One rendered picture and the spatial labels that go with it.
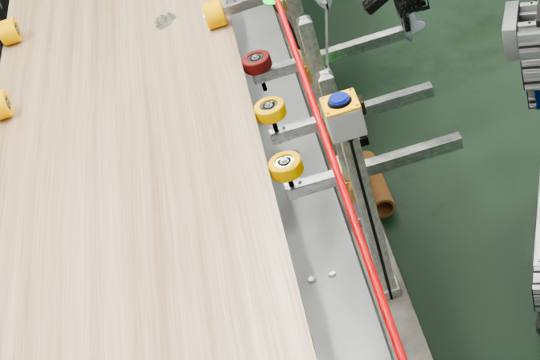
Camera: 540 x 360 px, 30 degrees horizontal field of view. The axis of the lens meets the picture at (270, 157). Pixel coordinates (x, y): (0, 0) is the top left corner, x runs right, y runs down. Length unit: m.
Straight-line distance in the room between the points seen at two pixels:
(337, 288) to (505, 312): 0.84
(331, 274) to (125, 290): 0.53
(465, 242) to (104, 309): 1.54
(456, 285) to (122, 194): 1.23
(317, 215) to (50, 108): 0.83
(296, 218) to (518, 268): 0.89
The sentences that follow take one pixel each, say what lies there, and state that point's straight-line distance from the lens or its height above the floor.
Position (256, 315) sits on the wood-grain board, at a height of 0.90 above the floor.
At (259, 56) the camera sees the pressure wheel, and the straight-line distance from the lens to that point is 2.77.
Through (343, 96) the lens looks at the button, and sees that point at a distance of 1.91.
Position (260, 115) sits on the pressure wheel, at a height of 0.90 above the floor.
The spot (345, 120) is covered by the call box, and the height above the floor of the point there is 1.20.
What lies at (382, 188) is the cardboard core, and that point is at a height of 0.07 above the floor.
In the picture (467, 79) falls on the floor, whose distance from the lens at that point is 4.09.
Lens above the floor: 2.29
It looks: 36 degrees down
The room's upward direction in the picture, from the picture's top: 18 degrees counter-clockwise
